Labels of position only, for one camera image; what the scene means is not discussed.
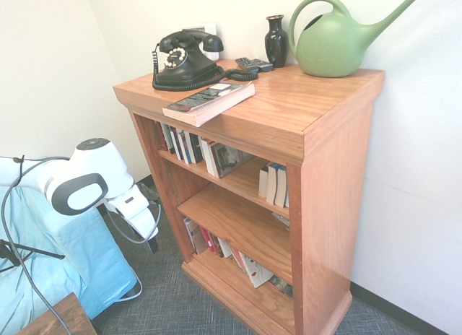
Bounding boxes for cream page edge book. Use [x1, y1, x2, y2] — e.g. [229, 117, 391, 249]
[257, 165, 270, 199]

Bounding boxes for black tripod stand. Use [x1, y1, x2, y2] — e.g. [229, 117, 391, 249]
[0, 239, 66, 274]

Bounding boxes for orange spine book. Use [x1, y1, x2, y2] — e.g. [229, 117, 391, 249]
[229, 245, 247, 275]

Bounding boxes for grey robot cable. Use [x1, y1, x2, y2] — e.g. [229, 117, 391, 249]
[1, 155, 162, 335]

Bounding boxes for black glossy vase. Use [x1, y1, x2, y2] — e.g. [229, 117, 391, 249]
[264, 14, 289, 69]

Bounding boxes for wooden bookshelf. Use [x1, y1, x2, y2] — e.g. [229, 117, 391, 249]
[113, 58, 386, 335]

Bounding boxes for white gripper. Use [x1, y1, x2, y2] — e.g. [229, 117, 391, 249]
[107, 189, 160, 256]

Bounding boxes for dark brown spine book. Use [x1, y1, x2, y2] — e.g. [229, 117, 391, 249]
[209, 232, 225, 258]

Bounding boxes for grey green cover book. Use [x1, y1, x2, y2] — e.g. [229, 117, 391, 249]
[210, 142, 256, 179]

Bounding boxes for green plastic watering can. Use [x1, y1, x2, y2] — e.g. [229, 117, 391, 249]
[287, 0, 440, 79]

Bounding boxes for black paperback book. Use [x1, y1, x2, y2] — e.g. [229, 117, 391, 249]
[162, 80, 256, 128]

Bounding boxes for plain white book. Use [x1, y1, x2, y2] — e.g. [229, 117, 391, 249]
[216, 237, 232, 259]

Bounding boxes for white grey cover book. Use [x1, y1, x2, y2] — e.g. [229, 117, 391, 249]
[182, 216, 209, 256]

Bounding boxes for white book red marks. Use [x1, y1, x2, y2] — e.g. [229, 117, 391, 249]
[237, 251, 275, 289]

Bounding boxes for blue top paperback book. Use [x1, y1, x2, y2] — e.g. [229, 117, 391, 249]
[266, 162, 279, 206]
[276, 166, 290, 209]

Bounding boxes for black rotary telephone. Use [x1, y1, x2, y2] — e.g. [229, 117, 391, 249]
[151, 30, 259, 92]

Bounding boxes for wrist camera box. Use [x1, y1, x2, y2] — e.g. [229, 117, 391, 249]
[134, 181, 162, 206]

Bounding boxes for black remote control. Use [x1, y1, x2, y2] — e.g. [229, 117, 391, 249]
[250, 58, 274, 74]
[235, 56, 259, 71]

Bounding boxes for dark wooden table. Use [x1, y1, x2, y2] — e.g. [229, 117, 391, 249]
[16, 292, 99, 335]

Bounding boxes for dark green flat book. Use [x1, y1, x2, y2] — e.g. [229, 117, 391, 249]
[268, 274, 295, 300]

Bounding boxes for white floor cable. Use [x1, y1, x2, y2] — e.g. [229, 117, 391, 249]
[115, 275, 143, 303]

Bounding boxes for flat lying paper booklet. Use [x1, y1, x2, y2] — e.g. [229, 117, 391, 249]
[271, 212, 291, 230]

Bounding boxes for dark red spine book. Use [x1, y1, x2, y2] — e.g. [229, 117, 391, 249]
[154, 121, 169, 152]

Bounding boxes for white blue red book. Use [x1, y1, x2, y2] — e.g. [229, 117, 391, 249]
[176, 129, 193, 166]

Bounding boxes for white green spine book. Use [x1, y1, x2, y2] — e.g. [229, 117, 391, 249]
[160, 123, 177, 156]

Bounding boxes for black spine book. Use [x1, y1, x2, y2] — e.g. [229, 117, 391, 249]
[187, 132, 204, 165]
[168, 126, 184, 161]

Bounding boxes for white wall plate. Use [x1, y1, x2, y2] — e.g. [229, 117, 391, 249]
[181, 22, 219, 61]

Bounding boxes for white page edge book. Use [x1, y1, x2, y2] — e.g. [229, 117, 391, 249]
[199, 137, 220, 179]

